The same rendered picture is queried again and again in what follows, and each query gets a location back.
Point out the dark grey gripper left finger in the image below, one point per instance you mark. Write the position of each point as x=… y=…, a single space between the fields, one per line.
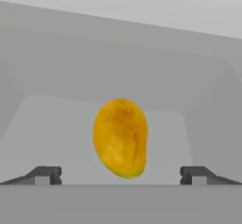
x=47 y=172

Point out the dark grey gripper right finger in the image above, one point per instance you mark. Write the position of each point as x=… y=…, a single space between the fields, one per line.
x=194 y=172

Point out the yellow mango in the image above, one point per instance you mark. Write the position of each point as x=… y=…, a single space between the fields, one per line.
x=121 y=138

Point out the grey fridge drawer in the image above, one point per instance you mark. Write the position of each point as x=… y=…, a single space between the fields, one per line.
x=63 y=76

